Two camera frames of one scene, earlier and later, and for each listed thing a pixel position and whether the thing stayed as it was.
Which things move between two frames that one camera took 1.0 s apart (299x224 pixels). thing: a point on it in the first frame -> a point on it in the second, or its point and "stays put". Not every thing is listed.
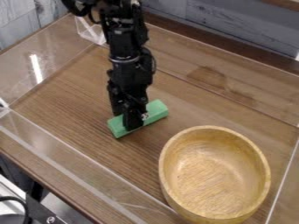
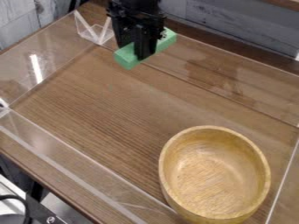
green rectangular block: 157,111 -> 126,55
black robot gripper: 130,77 -> 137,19
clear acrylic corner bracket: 93,32 stays put
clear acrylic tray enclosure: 54,112 stays put
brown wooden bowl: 216,174 stays put
